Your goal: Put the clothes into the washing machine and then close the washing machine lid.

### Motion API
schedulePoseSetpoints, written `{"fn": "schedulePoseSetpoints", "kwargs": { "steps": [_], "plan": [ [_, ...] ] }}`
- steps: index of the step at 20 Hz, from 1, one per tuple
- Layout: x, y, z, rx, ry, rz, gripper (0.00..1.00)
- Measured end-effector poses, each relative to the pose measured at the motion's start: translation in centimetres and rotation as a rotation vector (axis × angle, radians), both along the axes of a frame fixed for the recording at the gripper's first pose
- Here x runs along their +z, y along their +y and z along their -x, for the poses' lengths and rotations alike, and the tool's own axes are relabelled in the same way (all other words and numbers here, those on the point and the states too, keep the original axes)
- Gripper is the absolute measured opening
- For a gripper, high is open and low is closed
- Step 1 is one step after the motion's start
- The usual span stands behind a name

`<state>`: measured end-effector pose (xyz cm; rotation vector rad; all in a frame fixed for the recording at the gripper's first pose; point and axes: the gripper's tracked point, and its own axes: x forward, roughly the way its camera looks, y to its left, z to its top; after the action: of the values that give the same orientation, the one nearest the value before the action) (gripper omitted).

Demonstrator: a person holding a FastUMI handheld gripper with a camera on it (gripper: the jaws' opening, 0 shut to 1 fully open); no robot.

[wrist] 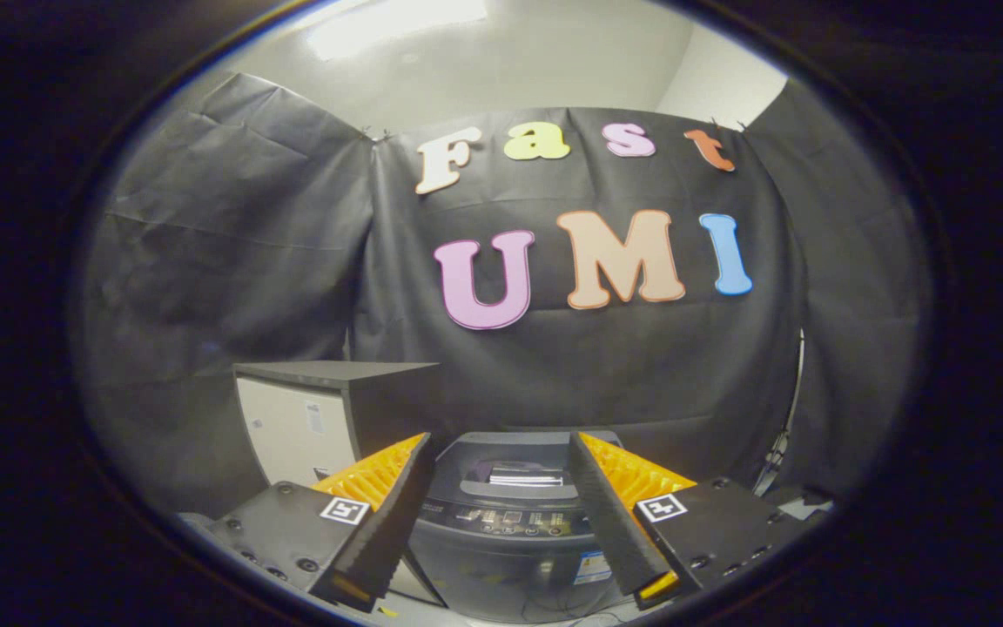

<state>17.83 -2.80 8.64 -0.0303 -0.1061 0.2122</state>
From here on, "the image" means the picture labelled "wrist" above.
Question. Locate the grey washing machine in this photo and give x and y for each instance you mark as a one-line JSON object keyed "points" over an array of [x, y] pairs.
{"points": [[501, 557]]}

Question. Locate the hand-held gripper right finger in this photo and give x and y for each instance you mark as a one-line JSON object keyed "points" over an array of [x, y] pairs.
{"points": [[610, 522]]}

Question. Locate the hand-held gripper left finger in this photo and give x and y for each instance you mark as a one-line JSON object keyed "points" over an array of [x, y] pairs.
{"points": [[397, 522]]}

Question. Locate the black backdrop cloth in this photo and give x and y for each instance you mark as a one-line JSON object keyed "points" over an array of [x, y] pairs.
{"points": [[232, 261]]}

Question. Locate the grey and white cabinet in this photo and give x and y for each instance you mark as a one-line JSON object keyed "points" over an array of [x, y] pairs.
{"points": [[292, 427]]}

